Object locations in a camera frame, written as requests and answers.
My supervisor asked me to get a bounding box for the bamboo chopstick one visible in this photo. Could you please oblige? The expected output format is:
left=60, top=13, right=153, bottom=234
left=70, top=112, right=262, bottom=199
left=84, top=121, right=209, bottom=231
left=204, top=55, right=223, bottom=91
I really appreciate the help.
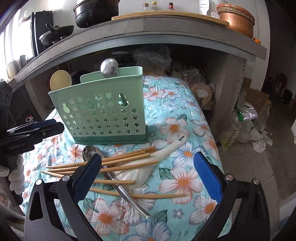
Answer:
left=46, top=147, right=156, bottom=169

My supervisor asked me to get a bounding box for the steel spoon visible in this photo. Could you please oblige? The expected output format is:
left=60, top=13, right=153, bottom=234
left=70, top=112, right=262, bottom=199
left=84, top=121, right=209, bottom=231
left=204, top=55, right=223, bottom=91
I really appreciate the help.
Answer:
left=100, top=58, right=119, bottom=78
left=82, top=145, right=151, bottom=219

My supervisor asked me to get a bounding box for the bamboo chopstick four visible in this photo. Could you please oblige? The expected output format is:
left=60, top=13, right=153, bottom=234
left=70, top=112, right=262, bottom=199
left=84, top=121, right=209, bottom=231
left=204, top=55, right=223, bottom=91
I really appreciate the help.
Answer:
left=41, top=170, right=135, bottom=185

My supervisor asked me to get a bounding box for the bamboo chopstick three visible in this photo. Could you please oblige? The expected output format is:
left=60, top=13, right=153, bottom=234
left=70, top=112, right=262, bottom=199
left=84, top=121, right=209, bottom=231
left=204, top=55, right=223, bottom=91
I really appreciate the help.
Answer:
left=49, top=161, right=159, bottom=174

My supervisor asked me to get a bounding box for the bamboo chopstick five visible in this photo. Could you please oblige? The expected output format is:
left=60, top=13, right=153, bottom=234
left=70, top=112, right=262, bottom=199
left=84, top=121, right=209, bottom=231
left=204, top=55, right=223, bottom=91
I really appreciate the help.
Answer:
left=89, top=188, right=187, bottom=199

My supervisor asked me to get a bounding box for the bamboo chopstick six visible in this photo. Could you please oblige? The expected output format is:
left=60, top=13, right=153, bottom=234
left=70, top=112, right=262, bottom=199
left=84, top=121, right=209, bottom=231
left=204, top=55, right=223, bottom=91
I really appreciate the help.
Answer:
left=102, top=148, right=156, bottom=162

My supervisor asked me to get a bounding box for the bamboo chopstick two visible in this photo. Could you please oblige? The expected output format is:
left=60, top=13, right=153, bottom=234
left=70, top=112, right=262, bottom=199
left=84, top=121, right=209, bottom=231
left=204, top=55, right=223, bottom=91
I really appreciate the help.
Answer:
left=78, top=153, right=151, bottom=167

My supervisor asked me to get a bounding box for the left white gloved hand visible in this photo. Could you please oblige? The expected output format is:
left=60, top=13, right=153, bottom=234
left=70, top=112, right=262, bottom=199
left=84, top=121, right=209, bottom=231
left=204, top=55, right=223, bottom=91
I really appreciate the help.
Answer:
left=1, top=154, right=25, bottom=195

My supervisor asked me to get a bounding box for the wooden round spatula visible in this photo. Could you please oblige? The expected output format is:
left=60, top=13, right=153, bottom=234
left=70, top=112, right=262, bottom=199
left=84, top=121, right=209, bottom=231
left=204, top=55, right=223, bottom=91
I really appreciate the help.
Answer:
left=50, top=70, right=72, bottom=91

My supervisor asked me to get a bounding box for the green plastic utensil caddy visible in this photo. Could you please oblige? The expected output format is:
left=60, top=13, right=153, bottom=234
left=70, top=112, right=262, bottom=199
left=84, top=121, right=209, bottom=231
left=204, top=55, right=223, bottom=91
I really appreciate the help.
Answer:
left=49, top=66, right=147, bottom=145

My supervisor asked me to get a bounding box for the small black wok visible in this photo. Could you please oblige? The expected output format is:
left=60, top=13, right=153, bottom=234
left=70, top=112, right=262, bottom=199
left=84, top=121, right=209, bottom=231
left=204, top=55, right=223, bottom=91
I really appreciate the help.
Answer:
left=39, top=23, right=74, bottom=47

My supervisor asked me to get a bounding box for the steel spoon in caddy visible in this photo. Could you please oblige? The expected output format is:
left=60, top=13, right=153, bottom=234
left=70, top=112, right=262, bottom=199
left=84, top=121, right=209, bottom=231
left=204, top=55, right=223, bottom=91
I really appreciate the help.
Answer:
left=100, top=58, right=119, bottom=78

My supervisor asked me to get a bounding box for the floral blue cloth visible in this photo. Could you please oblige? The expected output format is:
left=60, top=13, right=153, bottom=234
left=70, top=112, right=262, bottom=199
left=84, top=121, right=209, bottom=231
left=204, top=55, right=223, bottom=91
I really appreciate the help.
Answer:
left=21, top=72, right=222, bottom=240

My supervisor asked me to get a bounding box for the black splash guard panel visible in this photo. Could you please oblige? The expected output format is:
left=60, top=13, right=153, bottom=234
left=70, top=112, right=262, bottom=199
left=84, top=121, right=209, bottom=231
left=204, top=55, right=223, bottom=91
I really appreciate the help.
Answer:
left=30, top=11, right=53, bottom=57

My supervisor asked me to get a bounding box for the large black steamer pot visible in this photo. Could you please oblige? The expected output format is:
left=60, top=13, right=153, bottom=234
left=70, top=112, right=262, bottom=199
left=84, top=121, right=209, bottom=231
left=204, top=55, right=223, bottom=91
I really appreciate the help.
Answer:
left=73, top=0, right=120, bottom=29

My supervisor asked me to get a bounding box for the plastic bag of grains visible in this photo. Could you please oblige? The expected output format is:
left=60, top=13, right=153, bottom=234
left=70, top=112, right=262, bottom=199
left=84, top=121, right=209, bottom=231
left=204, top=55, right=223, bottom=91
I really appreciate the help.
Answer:
left=182, top=69, right=215, bottom=110

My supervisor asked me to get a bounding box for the sauce bottle yellow cap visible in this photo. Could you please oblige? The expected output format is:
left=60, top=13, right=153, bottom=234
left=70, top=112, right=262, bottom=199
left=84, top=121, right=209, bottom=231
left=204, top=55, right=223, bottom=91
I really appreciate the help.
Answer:
left=151, top=1, right=158, bottom=11

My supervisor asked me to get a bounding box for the wooden cutting board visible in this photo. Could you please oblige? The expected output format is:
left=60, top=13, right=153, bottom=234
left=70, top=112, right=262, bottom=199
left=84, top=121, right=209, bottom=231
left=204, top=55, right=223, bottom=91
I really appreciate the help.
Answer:
left=111, top=11, right=230, bottom=27

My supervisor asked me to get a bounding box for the grey concrete counter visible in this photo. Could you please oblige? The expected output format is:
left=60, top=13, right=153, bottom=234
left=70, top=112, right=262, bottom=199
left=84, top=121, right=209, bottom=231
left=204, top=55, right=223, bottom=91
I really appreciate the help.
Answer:
left=9, top=16, right=267, bottom=90

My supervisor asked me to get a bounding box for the sauce bottle red cap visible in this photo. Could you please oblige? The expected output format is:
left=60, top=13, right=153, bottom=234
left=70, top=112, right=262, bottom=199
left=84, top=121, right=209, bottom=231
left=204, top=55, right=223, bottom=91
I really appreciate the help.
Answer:
left=169, top=2, right=174, bottom=11

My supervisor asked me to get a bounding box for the copper pot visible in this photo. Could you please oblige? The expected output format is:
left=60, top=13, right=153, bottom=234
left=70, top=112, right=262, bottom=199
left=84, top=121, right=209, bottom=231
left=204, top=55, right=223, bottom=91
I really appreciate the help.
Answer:
left=219, top=12, right=254, bottom=39

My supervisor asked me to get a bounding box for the white electric kettle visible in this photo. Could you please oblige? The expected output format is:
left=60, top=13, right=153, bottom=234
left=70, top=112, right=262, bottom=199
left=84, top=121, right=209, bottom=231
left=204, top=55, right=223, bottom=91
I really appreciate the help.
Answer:
left=199, top=0, right=219, bottom=19

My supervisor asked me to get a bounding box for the woven basket tray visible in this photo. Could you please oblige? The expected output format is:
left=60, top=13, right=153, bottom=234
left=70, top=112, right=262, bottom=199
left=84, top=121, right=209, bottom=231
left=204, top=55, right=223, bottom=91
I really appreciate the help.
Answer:
left=216, top=4, right=255, bottom=24

